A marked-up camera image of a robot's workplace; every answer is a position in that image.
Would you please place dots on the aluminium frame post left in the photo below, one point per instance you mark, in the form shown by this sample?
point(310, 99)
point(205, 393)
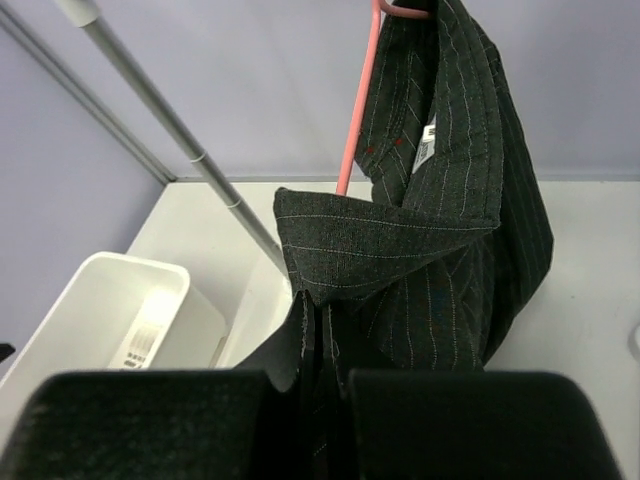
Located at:
point(18, 29)

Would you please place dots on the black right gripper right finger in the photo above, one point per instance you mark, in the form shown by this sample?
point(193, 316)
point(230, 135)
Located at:
point(386, 423)

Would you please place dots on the silver clothes rack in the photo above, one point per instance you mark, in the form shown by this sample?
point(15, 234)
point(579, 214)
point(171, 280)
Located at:
point(86, 15)

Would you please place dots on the white plastic basket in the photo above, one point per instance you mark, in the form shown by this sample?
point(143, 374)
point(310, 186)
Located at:
point(126, 313)

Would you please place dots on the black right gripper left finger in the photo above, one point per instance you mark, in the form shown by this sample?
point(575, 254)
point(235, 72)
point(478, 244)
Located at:
point(247, 422)

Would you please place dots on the pink wire hanger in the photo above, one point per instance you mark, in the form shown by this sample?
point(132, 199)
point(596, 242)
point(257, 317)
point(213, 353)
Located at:
point(378, 9)

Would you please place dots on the black pinstriped shirt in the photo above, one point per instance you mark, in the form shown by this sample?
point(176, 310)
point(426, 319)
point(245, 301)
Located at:
point(455, 238)

